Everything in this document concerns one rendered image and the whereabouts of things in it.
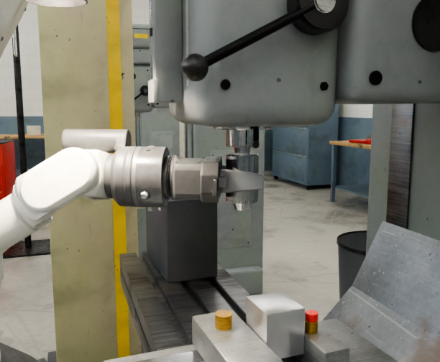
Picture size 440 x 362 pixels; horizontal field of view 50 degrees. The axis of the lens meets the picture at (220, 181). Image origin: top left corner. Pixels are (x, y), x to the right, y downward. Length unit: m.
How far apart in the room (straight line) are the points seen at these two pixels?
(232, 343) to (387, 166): 0.55
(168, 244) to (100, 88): 1.41
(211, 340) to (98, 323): 2.01
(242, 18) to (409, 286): 0.56
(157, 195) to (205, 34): 0.23
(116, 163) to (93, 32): 1.75
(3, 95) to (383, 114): 8.98
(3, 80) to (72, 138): 8.99
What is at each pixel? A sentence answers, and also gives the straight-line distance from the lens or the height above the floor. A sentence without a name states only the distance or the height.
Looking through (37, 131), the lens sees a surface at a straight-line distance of 8.96.
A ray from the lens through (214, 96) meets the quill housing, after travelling 0.57.
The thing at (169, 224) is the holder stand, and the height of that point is 1.08.
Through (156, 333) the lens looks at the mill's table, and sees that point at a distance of 0.87.
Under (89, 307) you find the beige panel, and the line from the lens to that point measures 2.55.
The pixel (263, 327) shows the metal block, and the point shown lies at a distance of 0.60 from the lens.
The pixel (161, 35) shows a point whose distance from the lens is 0.64.
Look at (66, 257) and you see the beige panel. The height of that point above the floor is 0.62.
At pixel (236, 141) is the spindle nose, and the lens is 0.66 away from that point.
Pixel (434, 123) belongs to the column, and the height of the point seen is 1.31.
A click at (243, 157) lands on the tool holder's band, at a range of 0.66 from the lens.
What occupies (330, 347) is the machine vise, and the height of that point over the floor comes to 1.06.
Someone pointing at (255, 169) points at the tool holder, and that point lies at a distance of 0.67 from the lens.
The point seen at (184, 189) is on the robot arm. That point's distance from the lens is 0.65.
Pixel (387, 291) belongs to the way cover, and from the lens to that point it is 0.95.
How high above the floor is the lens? 1.33
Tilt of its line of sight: 9 degrees down
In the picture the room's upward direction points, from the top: straight up
